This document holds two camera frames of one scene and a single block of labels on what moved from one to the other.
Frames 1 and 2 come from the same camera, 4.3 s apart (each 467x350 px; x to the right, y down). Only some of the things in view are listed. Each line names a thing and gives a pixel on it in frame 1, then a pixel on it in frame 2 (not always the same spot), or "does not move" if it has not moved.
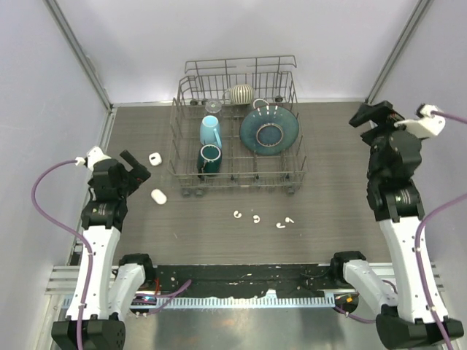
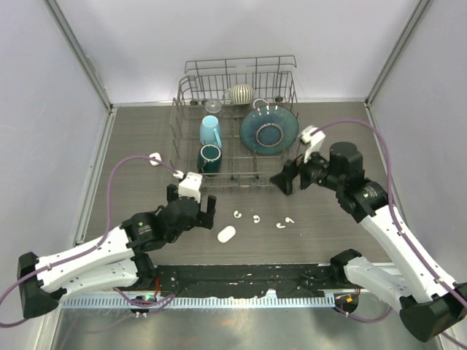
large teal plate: (269, 130) does not move
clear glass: (213, 106) does not move
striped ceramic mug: (240, 95) does not move
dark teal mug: (209, 161) does not move
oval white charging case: (158, 196) -> (225, 234)
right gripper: (381, 112) -> (284, 181)
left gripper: (138, 171) -> (205, 219)
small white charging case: (155, 159) does not move
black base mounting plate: (247, 280) does not move
